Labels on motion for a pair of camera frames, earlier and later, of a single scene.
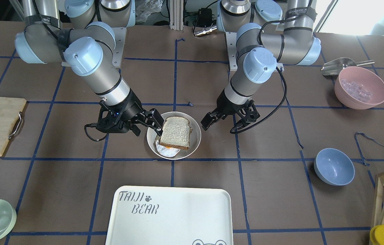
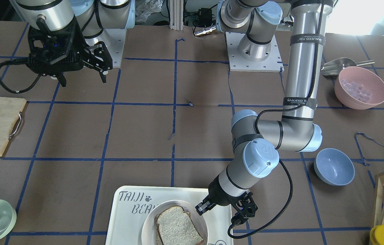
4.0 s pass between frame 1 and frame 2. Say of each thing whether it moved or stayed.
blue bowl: stayed
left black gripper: moved
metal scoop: stayed
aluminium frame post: stayed
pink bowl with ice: stayed
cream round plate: moved
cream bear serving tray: stayed
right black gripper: moved
